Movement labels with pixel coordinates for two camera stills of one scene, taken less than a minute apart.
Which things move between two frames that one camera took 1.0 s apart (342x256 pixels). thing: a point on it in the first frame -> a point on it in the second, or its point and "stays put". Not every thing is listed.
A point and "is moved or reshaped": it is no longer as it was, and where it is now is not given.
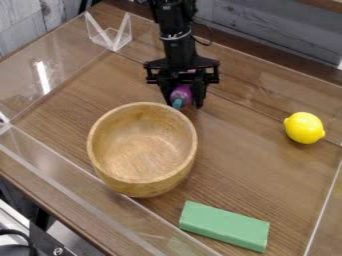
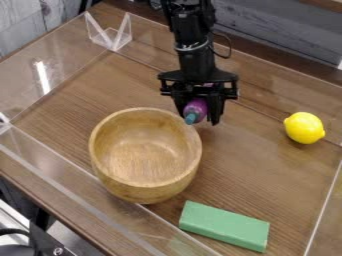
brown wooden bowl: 142,145 is moved or reshaped
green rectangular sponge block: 227,226 stays put
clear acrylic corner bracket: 107,37 stays put
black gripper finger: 166,85 -> 181,100
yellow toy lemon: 304,128 stays put
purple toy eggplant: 181,96 is moved or reshaped
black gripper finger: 199,85 -> 215,105
